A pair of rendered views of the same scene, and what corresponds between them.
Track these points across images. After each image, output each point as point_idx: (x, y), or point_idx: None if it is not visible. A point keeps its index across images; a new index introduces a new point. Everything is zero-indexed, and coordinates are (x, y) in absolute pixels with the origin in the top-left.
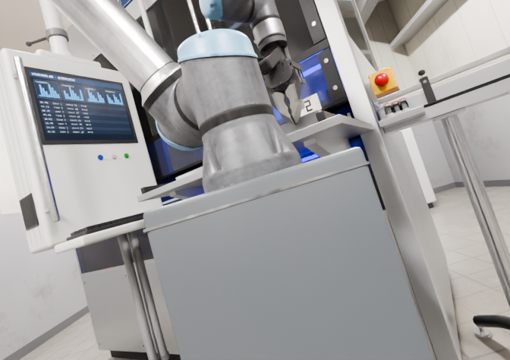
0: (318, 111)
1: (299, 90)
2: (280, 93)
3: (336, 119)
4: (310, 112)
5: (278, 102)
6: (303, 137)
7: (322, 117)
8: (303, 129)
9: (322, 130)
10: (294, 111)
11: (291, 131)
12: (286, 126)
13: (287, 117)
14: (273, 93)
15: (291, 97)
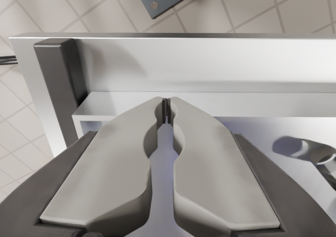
0: (75, 111)
1: (53, 160)
2: (190, 193)
3: (28, 34)
4: (102, 115)
5: (214, 153)
6: (138, 32)
7: (53, 38)
8: (127, 36)
9: (82, 32)
10: (146, 105)
11: (193, 98)
12: (206, 109)
13: (186, 102)
14: (256, 220)
15: (123, 145)
